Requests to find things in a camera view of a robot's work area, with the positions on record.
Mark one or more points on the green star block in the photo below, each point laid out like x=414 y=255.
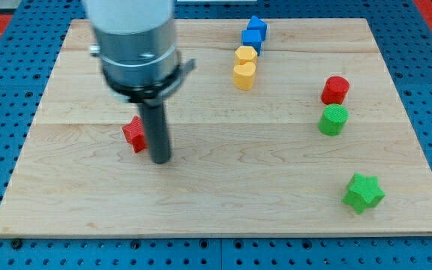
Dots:
x=363 y=192

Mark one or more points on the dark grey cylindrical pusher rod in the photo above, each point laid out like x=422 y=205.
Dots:
x=156 y=132

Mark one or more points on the green cylinder block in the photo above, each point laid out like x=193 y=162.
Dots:
x=333 y=119

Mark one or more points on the red cylinder block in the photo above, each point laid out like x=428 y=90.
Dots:
x=335 y=90

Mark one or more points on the blue pentagon block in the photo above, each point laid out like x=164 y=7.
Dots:
x=255 y=23

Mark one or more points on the yellow hexagon block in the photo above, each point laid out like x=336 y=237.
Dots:
x=245 y=54

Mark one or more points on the blue cube block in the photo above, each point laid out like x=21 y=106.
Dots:
x=252 y=38

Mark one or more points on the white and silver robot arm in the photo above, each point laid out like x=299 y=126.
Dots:
x=136 y=43

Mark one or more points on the light wooden board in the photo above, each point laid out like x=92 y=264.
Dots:
x=245 y=164

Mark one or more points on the yellow heart block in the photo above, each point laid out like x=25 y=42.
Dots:
x=244 y=75

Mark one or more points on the red star block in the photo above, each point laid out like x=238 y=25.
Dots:
x=134 y=134

